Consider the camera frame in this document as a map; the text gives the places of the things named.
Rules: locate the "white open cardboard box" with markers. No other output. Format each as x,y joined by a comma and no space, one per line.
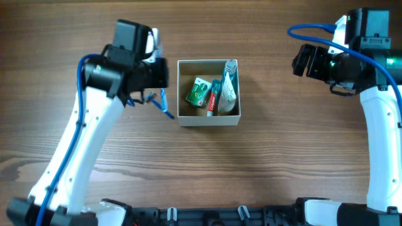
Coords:
188,115

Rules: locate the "blue mouthwash bottle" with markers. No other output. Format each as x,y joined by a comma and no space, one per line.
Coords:
231,68

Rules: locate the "teal toothpaste tube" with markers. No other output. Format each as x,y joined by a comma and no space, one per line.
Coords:
216,87

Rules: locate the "blue disposable razor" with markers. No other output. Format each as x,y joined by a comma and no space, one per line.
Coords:
150,98

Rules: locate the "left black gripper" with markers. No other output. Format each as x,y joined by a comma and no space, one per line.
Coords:
160,73

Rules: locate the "blue white toothbrush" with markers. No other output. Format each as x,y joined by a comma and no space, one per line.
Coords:
164,106

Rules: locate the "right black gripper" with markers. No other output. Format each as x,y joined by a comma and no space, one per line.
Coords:
313,61

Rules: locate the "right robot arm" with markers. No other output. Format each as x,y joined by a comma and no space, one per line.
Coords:
379,90

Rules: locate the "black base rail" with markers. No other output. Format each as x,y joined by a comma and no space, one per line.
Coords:
241,216

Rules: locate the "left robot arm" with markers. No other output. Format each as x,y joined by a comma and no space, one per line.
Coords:
105,82

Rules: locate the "green soap packet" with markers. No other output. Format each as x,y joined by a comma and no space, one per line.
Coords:
196,97

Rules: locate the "white lotion tube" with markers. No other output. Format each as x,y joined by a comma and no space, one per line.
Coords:
228,96

